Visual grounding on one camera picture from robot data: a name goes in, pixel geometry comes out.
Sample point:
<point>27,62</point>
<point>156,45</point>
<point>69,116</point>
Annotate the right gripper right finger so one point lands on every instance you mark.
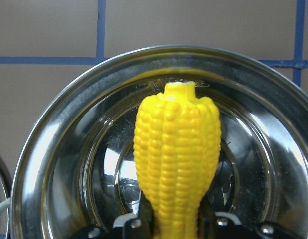
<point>225,225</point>

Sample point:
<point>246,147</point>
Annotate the yellow corn cob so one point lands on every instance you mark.
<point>176,146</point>

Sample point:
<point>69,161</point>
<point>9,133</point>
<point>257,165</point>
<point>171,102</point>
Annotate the glass pot lid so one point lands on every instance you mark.
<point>5,189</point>

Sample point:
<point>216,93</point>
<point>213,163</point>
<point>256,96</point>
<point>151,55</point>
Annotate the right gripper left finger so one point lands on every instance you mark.
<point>126,226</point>

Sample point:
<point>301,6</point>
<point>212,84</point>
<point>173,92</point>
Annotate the pale green electric pot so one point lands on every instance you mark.
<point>77,168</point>

